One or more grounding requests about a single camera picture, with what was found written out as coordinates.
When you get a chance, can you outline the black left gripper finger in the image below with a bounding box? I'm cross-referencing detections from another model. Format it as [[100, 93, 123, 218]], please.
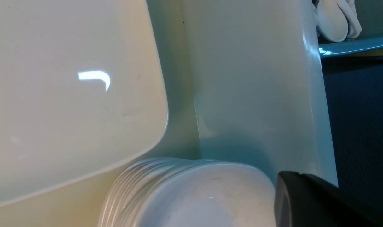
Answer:
[[274, 171, 383, 227]]

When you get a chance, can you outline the teal plastic bin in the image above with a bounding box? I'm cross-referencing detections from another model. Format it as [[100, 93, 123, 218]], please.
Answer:
[[311, 0, 383, 58]]

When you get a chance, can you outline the pile of white spoons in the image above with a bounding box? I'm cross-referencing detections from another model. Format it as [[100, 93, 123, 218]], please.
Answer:
[[312, 0, 362, 43]]

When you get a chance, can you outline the stack of white small bowls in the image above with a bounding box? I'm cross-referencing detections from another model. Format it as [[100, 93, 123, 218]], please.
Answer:
[[97, 157, 276, 227]]

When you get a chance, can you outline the white rectangular rice plate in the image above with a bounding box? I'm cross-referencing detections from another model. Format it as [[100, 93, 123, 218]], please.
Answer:
[[0, 0, 168, 207]]

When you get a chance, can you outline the black serving tray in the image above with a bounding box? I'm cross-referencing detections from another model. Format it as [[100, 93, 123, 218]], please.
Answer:
[[321, 56, 383, 213]]

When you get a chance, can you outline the large white plastic tub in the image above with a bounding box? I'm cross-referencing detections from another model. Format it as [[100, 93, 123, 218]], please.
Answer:
[[0, 0, 338, 227]]

